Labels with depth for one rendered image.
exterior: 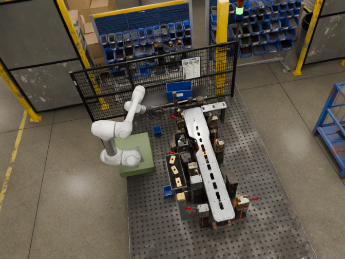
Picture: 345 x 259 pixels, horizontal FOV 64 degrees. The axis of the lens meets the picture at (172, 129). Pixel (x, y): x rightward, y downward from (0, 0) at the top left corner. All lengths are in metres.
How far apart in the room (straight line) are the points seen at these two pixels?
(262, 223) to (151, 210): 1.08
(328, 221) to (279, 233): 1.10
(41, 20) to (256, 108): 3.37
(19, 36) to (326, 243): 4.56
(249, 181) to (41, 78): 3.38
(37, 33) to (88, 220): 2.56
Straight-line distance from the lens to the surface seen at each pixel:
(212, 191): 2.61
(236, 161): 3.15
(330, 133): 4.40
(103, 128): 2.27
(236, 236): 2.78
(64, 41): 4.27
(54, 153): 4.67
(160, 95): 3.40
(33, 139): 5.08
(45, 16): 4.14
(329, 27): 5.23
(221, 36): 3.23
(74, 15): 5.65
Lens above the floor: 3.31
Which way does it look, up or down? 49 degrees down
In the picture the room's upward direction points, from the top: 9 degrees counter-clockwise
